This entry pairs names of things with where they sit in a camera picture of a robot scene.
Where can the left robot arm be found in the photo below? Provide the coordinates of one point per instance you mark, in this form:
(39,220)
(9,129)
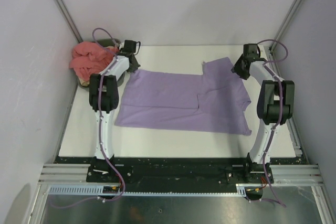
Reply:
(104,94)

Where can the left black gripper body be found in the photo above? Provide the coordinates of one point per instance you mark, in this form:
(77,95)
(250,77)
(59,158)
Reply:
(133,67)

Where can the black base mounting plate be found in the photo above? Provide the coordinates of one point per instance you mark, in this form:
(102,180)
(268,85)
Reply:
(175,175)

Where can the purple t shirt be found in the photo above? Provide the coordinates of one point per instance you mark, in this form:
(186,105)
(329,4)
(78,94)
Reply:
(215,101)

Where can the right aluminium frame post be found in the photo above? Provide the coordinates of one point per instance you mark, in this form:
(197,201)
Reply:
(294,8)

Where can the left aluminium frame post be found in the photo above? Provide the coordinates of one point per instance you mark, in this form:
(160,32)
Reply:
(68,19)

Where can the aluminium frame post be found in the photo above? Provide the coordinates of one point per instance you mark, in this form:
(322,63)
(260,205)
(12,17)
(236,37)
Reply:
(294,8)
(68,19)

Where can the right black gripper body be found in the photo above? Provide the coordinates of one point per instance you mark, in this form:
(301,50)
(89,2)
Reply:
(238,68)

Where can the pink t shirt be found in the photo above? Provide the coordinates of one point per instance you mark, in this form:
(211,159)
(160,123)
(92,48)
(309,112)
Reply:
(86,58)

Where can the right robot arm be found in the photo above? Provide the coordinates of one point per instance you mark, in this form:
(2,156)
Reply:
(274,106)

